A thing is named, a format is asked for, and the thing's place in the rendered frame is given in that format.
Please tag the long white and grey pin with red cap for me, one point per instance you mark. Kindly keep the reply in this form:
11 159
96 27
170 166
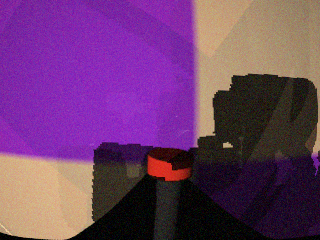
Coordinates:
169 166

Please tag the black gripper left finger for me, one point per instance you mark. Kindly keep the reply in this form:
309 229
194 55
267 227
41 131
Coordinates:
133 218

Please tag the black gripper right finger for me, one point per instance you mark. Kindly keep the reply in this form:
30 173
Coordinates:
200 218

